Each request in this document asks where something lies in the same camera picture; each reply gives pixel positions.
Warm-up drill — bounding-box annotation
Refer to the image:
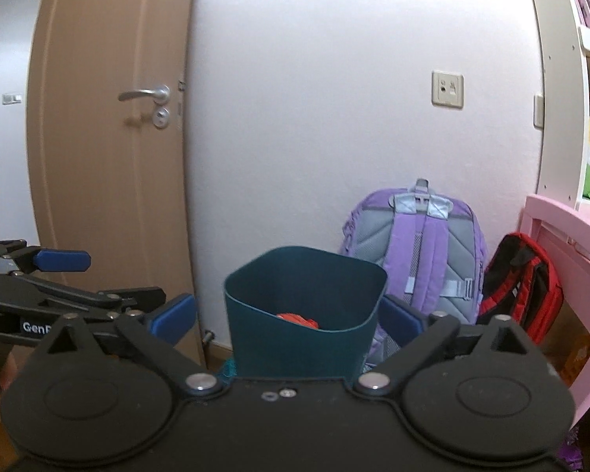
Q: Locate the dark teal trash bin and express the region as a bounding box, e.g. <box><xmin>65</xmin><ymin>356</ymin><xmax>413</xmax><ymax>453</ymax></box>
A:
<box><xmin>223</xmin><ymin>246</ymin><xmax>388</xmax><ymax>382</ymax></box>

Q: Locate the pink children desk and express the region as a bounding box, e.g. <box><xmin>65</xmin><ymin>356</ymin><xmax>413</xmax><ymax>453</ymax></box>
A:
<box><xmin>520</xmin><ymin>194</ymin><xmax>590</xmax><ymax>422</ymax></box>

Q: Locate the beige wall socket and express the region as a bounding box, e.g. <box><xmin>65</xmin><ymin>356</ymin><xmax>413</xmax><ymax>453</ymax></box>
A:
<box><xmin>431</xmin><ymin>70</ymin><xmax>463</xmax><ymax>109</ymax></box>

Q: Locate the white bookshelf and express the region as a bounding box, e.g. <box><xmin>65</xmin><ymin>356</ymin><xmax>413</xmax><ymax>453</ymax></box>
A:
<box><xmin>533</xmin><ymin>0</ymin><xmax>590</xmax><ymax>208</ymax></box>

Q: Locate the teal white patterned rug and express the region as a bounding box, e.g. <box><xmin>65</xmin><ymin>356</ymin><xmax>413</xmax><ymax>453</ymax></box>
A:
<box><xmin>217</xmin><ymin>357</ymin><xmax>238</xmax><ymax>385</ymax></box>

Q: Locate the purple grey backpack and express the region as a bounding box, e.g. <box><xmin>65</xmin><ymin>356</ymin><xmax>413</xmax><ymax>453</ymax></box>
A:
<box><xmin>340</xmin><ymin>178</ymin><xmax>487</xmax><ymax>371</ymax></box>

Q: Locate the white light switch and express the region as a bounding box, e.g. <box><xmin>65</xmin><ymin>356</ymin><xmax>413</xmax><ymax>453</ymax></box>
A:
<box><xmin>2</xmin><ymin>93</ymin><xmax>23</xmax><ymax>105</ymax></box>

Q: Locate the brown wooden door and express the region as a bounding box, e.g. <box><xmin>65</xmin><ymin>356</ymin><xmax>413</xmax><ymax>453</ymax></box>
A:
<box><xmin>25</xmin><ymin>0</ymin><xmax>209</xmax><ymax>370</ymax></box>

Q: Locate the silver door handle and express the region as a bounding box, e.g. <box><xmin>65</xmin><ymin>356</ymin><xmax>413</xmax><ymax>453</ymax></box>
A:
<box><xmin>117</xmin><ymin>83</ymin><xmax>173</xmax><ymax>130</ymax></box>

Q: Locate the red black backpack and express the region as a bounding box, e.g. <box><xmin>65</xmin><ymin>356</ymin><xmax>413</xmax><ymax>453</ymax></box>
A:
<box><xmin>476</xmin><ymin>232</ymin><xmax>564</xmax><ymax>344</ymax></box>

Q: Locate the orange foam fruit net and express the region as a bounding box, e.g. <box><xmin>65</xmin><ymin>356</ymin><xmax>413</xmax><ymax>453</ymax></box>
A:
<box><xmin>277</xmin><ymin>312</ymin><xmax>319</xmax><ymax>329</ymax></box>

